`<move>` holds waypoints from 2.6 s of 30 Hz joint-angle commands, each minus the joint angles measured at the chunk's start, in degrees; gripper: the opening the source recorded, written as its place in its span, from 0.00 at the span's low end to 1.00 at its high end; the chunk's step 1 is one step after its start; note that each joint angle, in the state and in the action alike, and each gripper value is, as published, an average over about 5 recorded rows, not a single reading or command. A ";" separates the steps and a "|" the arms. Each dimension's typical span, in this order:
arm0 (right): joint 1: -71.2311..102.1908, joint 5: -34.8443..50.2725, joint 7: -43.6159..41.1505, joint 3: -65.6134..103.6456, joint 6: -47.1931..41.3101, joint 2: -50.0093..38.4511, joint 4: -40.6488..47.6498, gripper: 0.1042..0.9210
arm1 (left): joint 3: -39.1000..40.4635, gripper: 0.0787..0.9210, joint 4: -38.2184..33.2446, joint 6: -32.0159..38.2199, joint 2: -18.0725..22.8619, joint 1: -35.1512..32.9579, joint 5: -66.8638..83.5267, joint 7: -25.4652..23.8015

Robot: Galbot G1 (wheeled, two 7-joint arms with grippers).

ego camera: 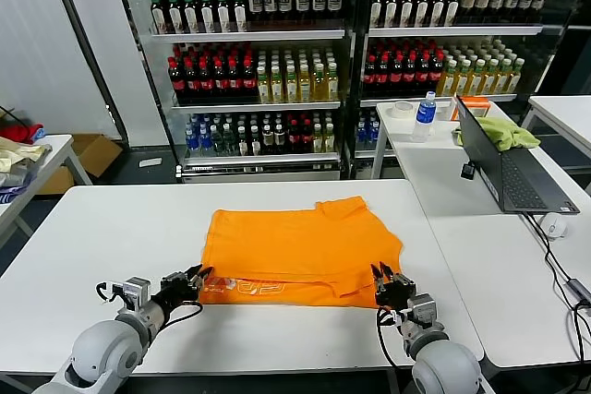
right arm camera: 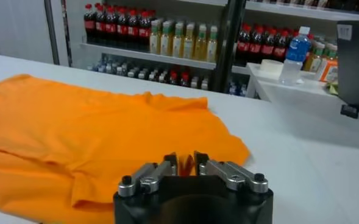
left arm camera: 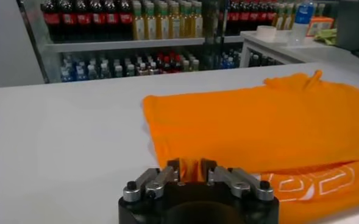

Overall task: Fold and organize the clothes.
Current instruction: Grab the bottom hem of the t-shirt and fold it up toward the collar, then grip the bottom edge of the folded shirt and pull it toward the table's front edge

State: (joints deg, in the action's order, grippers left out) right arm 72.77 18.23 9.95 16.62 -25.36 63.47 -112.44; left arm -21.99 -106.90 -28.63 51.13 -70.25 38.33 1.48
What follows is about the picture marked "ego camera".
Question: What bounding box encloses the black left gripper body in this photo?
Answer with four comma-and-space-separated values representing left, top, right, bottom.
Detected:
151, 279, 195, 316

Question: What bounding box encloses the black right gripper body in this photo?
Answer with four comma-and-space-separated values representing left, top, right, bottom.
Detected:
376, 279, 416, 307

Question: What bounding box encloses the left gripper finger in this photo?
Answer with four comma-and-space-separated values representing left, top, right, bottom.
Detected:
162, 264, 203, 285
189, 267, 214, 293

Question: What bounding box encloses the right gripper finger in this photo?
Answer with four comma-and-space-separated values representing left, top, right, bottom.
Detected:
370, 264, 387, 293
379, 262, 415, 288

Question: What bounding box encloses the orange t-shirt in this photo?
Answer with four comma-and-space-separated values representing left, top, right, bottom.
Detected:
199, 195, 405, 311

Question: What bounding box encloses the white table with clothes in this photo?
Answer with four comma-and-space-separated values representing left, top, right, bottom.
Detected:
0, 133, 93, 247

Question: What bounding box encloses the white table with tape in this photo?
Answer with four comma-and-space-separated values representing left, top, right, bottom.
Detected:
371, 99, 546, 181

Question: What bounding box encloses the brown cardboard box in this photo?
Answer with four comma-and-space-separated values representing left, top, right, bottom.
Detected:
36, 133, 125, 196

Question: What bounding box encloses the dark grey open laptop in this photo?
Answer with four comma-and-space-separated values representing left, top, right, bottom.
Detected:
454, 93, 581, 216

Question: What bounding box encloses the white computer mouse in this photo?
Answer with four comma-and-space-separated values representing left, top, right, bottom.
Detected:
538, 212, 569, 242

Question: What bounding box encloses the blue label water bottle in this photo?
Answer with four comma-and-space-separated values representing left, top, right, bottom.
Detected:
410, 90, 438, 144

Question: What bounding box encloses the green crumpled cloth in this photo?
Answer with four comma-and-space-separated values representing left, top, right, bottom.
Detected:
452, 115, 542, 153

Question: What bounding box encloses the grey usb hub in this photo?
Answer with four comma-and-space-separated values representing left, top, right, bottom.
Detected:
561, 277, 591, 307

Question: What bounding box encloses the blue striped cloth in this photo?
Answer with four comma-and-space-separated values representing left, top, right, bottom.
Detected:
0, 184, 29, 205

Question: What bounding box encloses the orange cardboard box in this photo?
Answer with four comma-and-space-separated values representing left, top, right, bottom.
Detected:
451, 95, 491, 122

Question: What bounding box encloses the grey cloth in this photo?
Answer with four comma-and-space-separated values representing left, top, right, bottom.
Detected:
0, 156, 41, 187

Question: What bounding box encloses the beige cloth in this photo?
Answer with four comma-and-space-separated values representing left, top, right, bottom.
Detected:
0, 137, 53, 173

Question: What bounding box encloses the red cloth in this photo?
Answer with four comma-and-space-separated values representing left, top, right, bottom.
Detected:
0, 122, 46, 145

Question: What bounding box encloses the empty white table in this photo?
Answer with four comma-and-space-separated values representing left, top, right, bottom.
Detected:
521, 94, 591, 160

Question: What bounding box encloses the black drinks display cooler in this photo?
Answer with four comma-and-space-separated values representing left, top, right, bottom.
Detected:
108, 0, 366, 183
353, 0, 583, 178

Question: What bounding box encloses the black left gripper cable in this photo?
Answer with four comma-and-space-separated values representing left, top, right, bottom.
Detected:
159, 299, 205, 330

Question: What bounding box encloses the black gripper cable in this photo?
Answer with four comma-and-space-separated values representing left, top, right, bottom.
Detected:
159, 299, 205, 330
376, 306, 419, 370

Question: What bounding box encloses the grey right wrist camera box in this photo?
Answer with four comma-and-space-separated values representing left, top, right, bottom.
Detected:
406, 293, 436, 322

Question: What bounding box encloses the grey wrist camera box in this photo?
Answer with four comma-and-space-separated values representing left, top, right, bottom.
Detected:
406, 293, 436, 322
120, 276, 152, 310

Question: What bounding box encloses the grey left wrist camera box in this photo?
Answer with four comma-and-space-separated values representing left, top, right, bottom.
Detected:
120, 276, 152, 310

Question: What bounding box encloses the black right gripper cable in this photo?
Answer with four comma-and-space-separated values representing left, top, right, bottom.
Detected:
376, 306, 419, 370

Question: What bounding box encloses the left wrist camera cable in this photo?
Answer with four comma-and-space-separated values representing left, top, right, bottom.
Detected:
95, 280, 123, 305

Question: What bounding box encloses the black laptop cable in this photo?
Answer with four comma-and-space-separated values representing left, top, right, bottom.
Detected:
521, 211, 591, 367

